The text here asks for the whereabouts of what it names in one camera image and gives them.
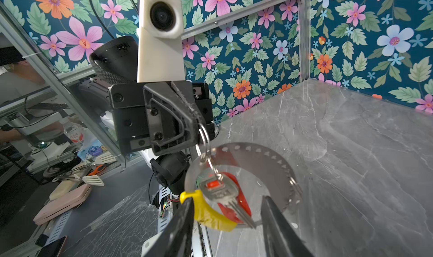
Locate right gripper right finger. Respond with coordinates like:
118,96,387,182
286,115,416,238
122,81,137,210
261,196,313,257

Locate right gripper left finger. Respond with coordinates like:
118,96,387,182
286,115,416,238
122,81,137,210
144,198,195,257

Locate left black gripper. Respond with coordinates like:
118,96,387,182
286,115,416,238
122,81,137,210
109,81,215,155

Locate red capped key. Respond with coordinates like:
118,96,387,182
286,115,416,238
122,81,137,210
198,172,257,229

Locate grey yellow keyring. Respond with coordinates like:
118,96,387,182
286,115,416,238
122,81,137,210
180,143,302,232

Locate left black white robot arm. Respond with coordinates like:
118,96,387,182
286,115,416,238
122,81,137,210
72,36,215,195

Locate pink pencil case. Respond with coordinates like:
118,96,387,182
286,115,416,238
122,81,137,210
33,184,92,225

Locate dark smartphone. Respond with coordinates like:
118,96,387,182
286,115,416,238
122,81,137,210
37,236,67,257

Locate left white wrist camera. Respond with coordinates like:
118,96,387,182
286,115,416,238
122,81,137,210
137,0,186,83

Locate orange handled scissors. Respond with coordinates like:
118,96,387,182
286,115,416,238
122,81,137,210
88,164,108,176

